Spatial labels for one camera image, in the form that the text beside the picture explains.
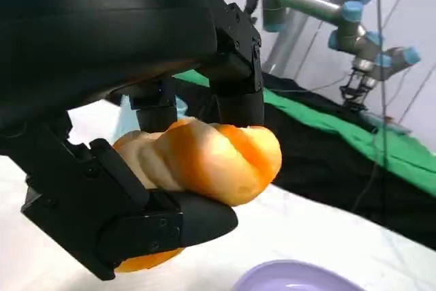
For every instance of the lilac plate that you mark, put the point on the lilac plate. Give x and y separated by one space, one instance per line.
293 277

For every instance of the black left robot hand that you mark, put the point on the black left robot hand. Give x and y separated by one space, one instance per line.
102 32

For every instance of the grey metal pole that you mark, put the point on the grey metal pole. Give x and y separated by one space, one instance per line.
289 35

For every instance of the black cloth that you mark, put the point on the black cloth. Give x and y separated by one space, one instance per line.
323 175

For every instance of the green cloth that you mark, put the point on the green cloth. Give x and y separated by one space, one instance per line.
340 131

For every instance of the orange and white bread roll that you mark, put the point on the orange and white bread roll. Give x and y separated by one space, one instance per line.
218 168

